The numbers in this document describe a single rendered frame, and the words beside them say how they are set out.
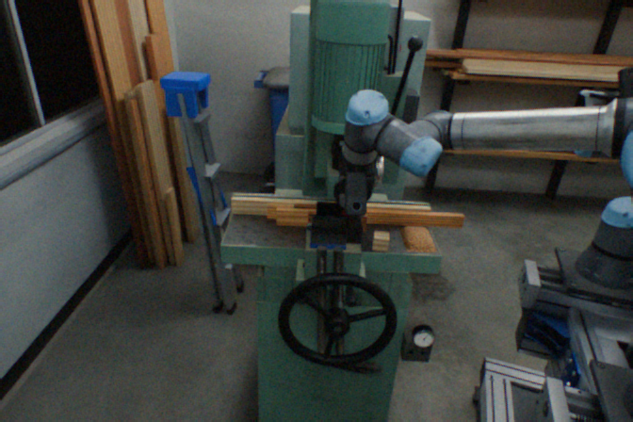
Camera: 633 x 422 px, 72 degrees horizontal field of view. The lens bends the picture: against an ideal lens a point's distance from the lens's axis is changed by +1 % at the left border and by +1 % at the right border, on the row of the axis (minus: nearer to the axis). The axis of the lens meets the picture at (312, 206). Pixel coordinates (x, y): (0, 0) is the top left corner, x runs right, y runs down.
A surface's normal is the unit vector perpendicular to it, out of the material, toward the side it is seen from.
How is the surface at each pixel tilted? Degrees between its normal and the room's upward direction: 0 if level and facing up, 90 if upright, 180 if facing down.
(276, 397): 90
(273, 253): 90
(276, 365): 90
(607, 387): 0
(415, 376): 0
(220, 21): 90
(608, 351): 0
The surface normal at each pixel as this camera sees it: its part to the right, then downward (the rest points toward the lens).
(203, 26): -0.06, 0.47
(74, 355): 0.05, -0.88
